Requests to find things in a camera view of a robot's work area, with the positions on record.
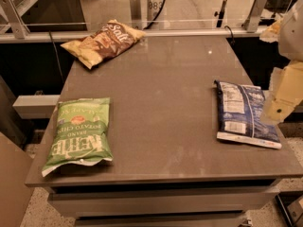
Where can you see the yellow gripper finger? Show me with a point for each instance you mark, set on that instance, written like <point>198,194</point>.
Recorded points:
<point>285,93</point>

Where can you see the blue chip bag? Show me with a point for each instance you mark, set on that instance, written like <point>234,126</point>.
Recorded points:
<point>239,111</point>

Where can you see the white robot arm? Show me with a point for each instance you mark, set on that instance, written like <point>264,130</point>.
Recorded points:
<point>290,34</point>

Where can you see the brown sea salt chip bag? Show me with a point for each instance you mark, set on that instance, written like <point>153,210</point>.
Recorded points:
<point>110,41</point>

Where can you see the green jalapeno chip bag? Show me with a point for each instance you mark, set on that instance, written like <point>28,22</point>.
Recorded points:
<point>81,134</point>

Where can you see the grey table drawer cabinet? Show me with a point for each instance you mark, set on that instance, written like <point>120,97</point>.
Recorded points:
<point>156,205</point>

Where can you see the clear acrylic barrier panel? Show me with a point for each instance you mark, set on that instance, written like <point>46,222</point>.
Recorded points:
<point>90,15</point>

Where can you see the grey metal side beam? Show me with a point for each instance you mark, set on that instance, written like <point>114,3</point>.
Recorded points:
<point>35,107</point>

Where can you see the right metal bracket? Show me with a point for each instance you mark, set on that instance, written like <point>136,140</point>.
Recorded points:
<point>253,18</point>

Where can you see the metal bracket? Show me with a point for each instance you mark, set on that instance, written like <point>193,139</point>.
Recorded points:
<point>136,16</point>
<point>253,18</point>
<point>13,20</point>

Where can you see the white post with numbers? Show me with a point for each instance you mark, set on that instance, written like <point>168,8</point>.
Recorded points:
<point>156,3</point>

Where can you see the middle metal bracket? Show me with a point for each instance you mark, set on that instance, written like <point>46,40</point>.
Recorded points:
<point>136,16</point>

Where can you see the left metal bracket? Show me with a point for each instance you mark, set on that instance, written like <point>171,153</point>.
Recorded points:
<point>13,20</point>

